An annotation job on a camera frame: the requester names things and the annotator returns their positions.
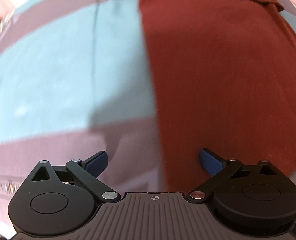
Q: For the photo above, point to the dark red knit sweater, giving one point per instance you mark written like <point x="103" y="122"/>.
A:
<point x="224" y="74"/>

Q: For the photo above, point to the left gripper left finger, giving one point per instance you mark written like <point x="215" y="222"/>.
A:
<point x="85" y="175"/>

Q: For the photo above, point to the blue grey patterned bedsheet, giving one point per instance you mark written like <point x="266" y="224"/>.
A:
<point x="75" y="80"/>

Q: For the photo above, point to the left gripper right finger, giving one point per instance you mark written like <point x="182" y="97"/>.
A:
<point x="220" y="171"/>

